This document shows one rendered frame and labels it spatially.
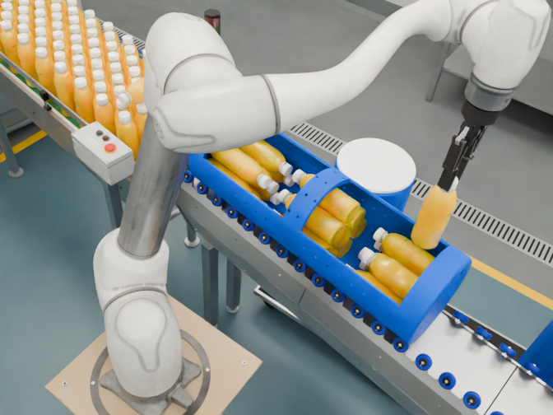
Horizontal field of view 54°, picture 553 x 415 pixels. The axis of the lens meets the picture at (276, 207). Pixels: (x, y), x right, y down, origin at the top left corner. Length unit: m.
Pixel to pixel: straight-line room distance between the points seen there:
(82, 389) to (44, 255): 1.66
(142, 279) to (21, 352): 1.52
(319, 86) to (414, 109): 3.18
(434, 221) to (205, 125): 0.71
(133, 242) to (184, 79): 0.48
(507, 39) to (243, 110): 0.49
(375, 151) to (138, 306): 1.10
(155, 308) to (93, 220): 1.96
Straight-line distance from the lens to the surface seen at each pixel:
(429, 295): 1.42
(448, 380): 1.59
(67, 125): 2.31
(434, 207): 1.34
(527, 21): 1.06
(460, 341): 1.71
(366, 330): 1.65
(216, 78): 0.87
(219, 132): 0.84
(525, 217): 3.57
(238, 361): 1.46
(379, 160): 1.96
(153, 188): 1.13
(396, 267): 1.49
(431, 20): 1.14
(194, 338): 1.49
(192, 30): 0.97
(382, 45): 1.02
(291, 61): 4.34
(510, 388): 1.70
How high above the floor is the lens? 2.31
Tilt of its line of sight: 47 degrees down
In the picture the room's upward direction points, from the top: 7 degrees clockwise
